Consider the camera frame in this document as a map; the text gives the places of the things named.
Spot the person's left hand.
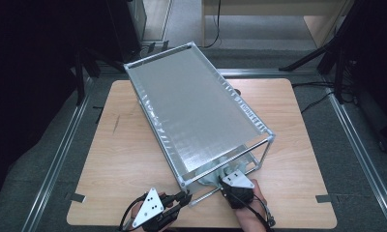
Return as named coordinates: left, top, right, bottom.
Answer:
left=130, top=192, right=175, bottom=232

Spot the grey tape piece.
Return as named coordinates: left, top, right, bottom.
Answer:
left=314, top=193, right=338, bottom=204
left=65, top=191, right=87, bottom=204

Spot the black hanging cable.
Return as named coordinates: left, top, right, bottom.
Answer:
left=202, top=0, right=223, bottom=49

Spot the metal floor rail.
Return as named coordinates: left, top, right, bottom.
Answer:
left=96, top=67, right=325, bottom=80
left=20, top=76, right=95, bottom=232
left=323, top=86, right=387, bottom=232

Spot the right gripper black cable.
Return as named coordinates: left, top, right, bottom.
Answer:
left=242, top=192, right=277, bottom=232

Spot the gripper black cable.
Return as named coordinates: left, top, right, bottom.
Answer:
left=118, top=193, right=148, bottom=232
left=242, top=192, right=277, bottom=232

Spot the black tripod stand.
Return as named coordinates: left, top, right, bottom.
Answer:
left=278, top=0, right=364, bottom=105
left=73, top=47, right=137, bottom=106

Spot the black computer case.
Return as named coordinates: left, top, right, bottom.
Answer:
left=105, top=0, right=148, bottom=63

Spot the light wooden desk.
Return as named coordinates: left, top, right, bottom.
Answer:
left=200, top=0, right=355, bottom=49

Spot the black floor cable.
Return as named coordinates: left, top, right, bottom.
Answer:
left=291, top=80, right=359, bottom=115

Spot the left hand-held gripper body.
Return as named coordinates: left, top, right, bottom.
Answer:
left=132, top=187, right=184, bottom=232

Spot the dark curtain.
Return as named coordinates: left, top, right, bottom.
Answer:
left=342, top=0, right=387, bottom=156
left=0, top=0, right=86, bottom=223

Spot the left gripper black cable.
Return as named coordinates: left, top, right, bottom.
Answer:
left=118, top=193, right=148, bottom=232

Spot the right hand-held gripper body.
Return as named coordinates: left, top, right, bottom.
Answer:
left=218, top=169, right=256, bottom=211

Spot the person's right hand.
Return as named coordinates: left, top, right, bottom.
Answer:
left=232, top=178, right=269, bottom=225

